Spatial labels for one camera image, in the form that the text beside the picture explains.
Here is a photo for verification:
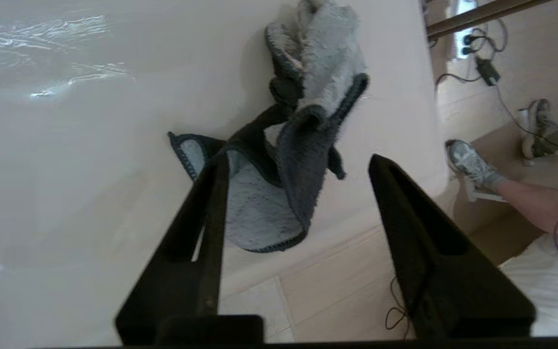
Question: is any brown wooden bar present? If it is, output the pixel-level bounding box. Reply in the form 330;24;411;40
427;0;553;40

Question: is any white bed sheet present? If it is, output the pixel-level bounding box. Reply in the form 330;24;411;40
499;233;558;337

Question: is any white ceramic sink basin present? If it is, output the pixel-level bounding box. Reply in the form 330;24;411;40
0;0;260;349

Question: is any grey sneaker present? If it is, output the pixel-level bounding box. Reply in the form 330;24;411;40
446;140;508;192
521;98;558;160

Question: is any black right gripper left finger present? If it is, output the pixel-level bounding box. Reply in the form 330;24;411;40
115;154;231;346

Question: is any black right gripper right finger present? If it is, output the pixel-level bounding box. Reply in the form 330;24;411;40
369;154;536;339

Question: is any grey microfibre cleaning cloth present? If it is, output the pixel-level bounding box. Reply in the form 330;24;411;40
168;0;371;254

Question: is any white power strip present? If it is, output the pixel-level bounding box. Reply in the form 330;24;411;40
446;0;479;60

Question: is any person's bare leg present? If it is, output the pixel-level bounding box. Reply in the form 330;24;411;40
497;177;558;243

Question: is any black power adapter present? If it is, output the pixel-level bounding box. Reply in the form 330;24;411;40
475;57;501;87

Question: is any thin black adapter cable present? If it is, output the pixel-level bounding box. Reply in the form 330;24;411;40
495;83;558;159

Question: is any thin black looped cable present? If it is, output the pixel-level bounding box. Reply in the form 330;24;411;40
385;276;416;340

